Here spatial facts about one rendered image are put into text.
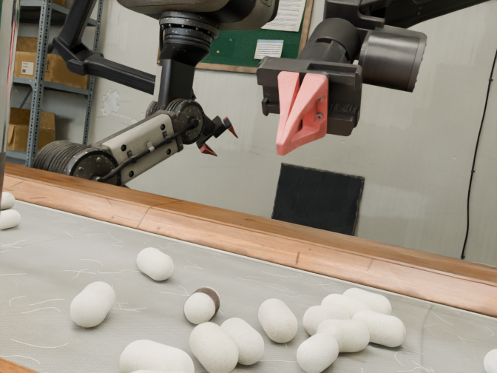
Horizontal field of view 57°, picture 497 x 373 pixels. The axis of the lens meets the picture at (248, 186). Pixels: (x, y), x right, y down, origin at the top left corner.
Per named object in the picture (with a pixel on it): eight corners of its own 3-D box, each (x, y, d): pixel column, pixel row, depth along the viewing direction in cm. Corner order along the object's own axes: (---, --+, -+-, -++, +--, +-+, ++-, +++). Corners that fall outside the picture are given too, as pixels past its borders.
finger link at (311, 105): (305, 121, 37) (333, 64, 43) (225, 110, 40) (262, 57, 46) (306, 183, 42) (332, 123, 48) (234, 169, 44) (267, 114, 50)
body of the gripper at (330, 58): (359, 75, 42) (374, 37, 46) (254, 64, 45) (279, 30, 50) (356, 132, 46) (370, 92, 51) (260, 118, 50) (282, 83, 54)
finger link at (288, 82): (334, 126, 36) (359, 66, 43) (251, 114, 39) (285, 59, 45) (332, 187, 41) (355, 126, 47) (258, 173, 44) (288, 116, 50)
